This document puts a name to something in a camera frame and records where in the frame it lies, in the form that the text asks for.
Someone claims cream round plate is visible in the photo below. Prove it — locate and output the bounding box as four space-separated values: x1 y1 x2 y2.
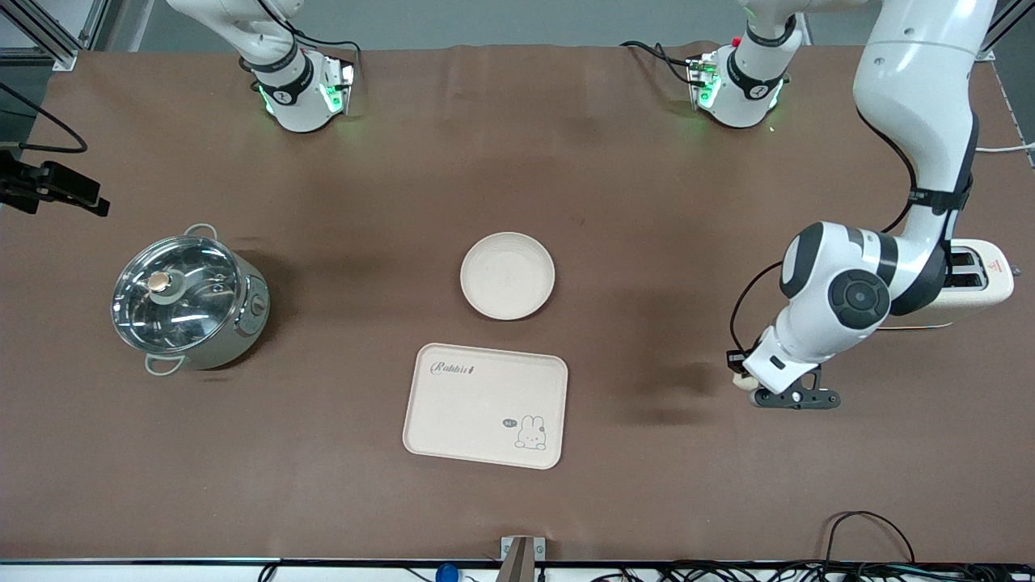
460 232 556 321

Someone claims cream rabbit print tray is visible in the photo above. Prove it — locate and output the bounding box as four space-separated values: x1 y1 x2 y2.
403 343 569 470

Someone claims glass pot lid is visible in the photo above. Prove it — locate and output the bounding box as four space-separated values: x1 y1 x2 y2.
112 235 243 353

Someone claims steel electric cooking pot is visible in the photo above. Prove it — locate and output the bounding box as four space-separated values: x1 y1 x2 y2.
112 224 272 377

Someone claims brown table mat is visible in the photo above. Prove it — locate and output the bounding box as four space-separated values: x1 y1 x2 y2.
0 42 1035 563

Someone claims cream two-slot toaster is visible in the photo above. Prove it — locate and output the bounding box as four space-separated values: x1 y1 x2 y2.
880 238 1016 331

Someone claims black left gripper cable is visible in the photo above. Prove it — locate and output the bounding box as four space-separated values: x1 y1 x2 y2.
728 105 971 356

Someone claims aluminium frame extrusion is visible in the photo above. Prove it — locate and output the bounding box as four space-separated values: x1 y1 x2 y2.
974 0 1035 62
0 0 110 72

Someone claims black looped cable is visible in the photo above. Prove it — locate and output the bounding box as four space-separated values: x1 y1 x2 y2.
823 510 916 567

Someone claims tangled black cable bundle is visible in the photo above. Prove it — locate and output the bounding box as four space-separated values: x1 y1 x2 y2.
590 559 1035 582

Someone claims silver camera mount bracket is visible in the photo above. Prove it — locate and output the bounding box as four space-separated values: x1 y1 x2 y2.
500 536 545 582

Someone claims black arm base cable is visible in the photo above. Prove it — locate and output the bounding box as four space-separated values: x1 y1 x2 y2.
287 32 362 82
621 40 698 86

